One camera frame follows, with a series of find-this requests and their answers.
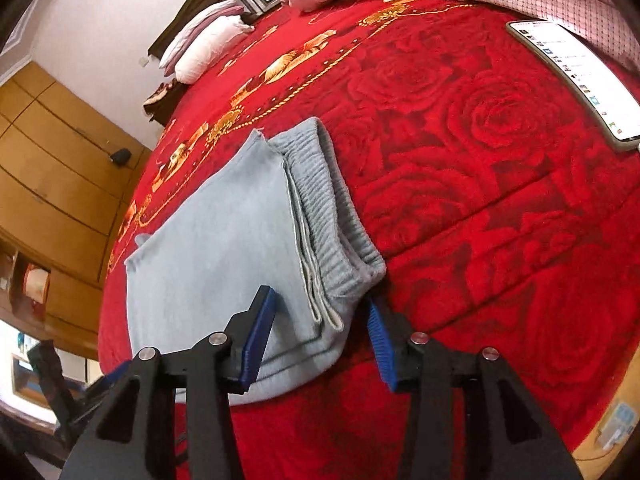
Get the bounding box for wooden wardrobe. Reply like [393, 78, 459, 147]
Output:
[0, 60, 153, 361]

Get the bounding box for dark printed cloth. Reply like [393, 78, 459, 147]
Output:
[142, 80, 188, 122]

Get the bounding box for white pillow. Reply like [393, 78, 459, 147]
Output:
[174, 15, 256, 85]

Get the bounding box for stacked white pink pillows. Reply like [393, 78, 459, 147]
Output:
[159, 0, 246, 68]

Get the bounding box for red floral bedspread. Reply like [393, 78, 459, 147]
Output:
[97, 0, 640, 480]

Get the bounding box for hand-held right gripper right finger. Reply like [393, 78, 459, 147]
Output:
[367, 296, 586, 480]

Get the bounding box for orange box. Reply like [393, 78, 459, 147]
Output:
[22, 264, 51, 306]

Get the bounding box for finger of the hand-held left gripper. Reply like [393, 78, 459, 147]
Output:
[87, 359, 135, 407]

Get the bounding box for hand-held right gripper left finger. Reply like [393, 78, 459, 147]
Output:
[60, 285, 279, 480]

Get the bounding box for light blue box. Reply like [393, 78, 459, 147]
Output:
[597, 400, 638, 451]

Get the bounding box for light blue pants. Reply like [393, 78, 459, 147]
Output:
[124, 116, 387, 406]

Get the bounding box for smartphone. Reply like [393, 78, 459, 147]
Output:
[506, 19, 640, 153]

